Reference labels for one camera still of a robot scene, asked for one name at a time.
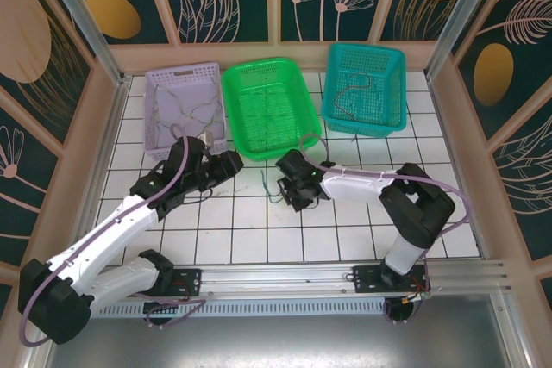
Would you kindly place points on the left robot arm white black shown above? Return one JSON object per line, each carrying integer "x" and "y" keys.
{"x": 56, "y": 312}

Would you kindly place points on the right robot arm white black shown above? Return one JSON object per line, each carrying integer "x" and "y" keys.
{"x": 353, "y": 187}

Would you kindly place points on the green plastic basket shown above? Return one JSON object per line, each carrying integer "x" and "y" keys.
{"x": 267, "y": 101}

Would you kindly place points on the lilac plastic basket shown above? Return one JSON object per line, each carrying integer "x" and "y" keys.
{"x": 194, "y": 83}

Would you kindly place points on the teal plastic basket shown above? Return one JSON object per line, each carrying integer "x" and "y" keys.
{"x": 388, "y": 96}

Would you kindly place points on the brushed metal sheet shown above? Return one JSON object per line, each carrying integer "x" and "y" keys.
{"x": 276, "y": 342}

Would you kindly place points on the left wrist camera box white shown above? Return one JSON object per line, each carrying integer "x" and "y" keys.
{"x": 207, "y": 139}

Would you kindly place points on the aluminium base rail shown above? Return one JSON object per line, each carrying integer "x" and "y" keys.
{"x": 276, "y": 277}

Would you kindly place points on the aluminium side rail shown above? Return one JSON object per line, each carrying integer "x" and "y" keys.
{"x": 113, "y": 126}
{"x": 439, "y": 105}

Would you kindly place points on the aluminium frame post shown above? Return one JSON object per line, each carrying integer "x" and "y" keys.
{"x": 82, "y": 10}
{"x": 466, "y": 10}

